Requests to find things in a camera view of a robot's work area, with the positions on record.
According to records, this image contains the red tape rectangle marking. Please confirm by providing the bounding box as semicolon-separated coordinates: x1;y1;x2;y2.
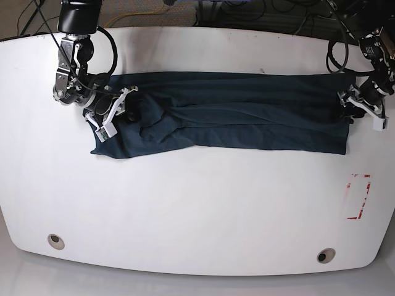
344;174;372;220

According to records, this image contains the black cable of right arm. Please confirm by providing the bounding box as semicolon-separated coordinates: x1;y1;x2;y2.
35;0;120;96

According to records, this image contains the right table cable grommet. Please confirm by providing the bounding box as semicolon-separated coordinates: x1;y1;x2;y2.
317;248;336;264

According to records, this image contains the dark teal t-shirt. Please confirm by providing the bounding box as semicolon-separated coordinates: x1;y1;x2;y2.
93;72;356;159

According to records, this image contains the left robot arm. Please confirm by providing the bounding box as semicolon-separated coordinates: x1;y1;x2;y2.
335;1;394;118

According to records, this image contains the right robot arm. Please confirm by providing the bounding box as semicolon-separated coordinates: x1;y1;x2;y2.
53;1;138;121

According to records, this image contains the left table cable grommet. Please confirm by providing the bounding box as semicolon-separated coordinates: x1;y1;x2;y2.
48;234;65;250

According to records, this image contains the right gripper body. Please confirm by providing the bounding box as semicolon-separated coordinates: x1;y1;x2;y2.
88;94;120;119

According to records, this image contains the yellow cable on floor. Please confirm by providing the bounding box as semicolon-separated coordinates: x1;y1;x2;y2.
106;0;173;28

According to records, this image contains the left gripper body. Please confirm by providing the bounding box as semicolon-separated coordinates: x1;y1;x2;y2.
360;78;386;106

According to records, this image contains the table cable grommet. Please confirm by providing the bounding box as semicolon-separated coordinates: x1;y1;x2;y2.
48;234;65;250
317;248;336;264

